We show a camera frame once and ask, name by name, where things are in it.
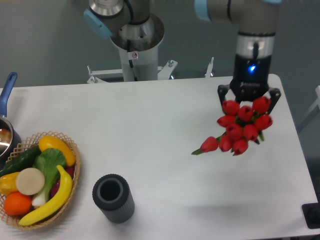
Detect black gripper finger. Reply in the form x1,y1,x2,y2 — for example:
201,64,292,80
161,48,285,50
266,87,281,115
217,84,231,111

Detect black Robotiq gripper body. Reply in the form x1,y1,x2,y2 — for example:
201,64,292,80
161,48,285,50
230,54,272,102

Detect red tulip bouquet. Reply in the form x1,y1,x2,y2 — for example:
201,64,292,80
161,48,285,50
191,96,273,156

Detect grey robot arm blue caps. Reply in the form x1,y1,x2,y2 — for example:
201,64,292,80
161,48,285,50
83,0,281,111

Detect black device at table edge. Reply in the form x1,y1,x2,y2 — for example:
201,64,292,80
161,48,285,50
301,202,320,229

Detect dark grey ribbed vase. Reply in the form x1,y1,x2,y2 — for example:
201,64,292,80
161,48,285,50
92,174,135,224

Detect red purple vegetable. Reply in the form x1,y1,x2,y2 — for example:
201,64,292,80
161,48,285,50
50,166,75,199

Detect yellow squash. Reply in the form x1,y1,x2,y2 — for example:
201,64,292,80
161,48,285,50
38,135,76,167

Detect yellow banana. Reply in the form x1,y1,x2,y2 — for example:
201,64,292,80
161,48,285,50
18,165,73,227

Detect green bok choy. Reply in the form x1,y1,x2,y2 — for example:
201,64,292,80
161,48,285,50
32,148,66,208

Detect dark green cucumber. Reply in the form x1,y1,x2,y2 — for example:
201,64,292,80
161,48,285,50
0,145,41,177

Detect beige round disc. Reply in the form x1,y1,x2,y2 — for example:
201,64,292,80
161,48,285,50
15,167,45,196

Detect yellow bell pepper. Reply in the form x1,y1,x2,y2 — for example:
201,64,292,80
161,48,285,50
0,172,20,196

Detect orange fruit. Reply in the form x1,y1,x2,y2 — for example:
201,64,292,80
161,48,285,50
3,191,32,216

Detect woven wicker basket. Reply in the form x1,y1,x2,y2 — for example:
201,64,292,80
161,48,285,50
0,131,81,231

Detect white frame at right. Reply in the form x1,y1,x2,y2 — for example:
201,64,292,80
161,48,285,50
296,85,320,134

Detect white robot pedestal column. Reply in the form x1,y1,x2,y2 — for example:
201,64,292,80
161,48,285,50
110,13,165,82

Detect white metal base frame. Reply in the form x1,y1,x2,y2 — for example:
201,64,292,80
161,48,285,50
86,57,215,84

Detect blue handled saucepan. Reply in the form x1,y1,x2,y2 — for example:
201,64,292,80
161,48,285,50
0,72,21,169

